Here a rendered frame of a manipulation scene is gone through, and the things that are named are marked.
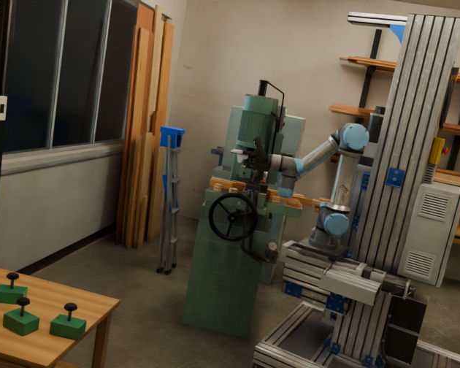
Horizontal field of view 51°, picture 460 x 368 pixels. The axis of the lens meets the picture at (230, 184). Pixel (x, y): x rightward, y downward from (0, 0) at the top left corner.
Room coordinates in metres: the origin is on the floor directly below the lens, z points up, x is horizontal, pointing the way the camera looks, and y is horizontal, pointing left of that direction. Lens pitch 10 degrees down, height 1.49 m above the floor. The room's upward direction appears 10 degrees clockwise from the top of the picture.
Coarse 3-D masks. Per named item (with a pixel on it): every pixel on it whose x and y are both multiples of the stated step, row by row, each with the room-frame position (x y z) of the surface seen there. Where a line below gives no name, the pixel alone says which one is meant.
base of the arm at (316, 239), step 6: (318, 228) 2.38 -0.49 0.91; (312, 234) 2.41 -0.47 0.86; (318, 234) 2.36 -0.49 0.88; (324, 234) 2.35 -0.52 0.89; (330, 234) 2.35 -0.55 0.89; (312, 240) 2.38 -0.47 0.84; (318, 240) 2.35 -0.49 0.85; (324, 240) 2.34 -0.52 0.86; (330, 240) 2.35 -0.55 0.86; (336, 240) 2.37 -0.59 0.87; (318, 246) 2.34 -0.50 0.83; (324, 246) 2.33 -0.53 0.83; (330, 246) 2.34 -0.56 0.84; (336, 246) 2.36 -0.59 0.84
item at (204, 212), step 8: (208, 208) 2.87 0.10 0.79; (216, 208) 2.87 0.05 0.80; (200, 216) 2.88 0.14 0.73; (216, 216) 2.87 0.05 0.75; (224, 216) 2.86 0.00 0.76; (248, 216) 2.85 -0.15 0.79; (232, 224) 2.86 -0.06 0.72; (240, 224) 2.85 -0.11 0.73; (248, 224) 2.85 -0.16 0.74; (264, 224) 2.84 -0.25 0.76
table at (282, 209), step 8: (208, 192) 2.88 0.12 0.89; (216, 192) 2.87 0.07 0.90; (224, 192) 2.90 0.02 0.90; (224, 200) 2.87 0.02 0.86; (232, 200) 2.86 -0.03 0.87; (280, 200) 2.97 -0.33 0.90; (240, 208) 2.76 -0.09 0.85; (256, 208) 2.75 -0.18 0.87; (264, 208) 2.79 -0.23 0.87; (272, 208) 2.84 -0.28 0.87; (280, 208) 2.83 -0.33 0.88; (288, 208) 2.83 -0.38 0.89; (296, 208) 2.82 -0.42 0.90; (296, 216) 2.82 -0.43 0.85
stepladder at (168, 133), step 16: (176, 128) 3.80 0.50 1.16; (160, 144) 3.69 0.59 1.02; (176, 144) 3.82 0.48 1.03; (176, 160) 3.82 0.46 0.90; (176, 176) 3.83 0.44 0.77; (176, 192) 3.84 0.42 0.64; (176, 208) 3.82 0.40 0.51; (176, 224) 3.86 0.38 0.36; (160, 240) 3.66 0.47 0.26; (176, 240) 3.75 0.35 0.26; (160, 256) 3.66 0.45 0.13
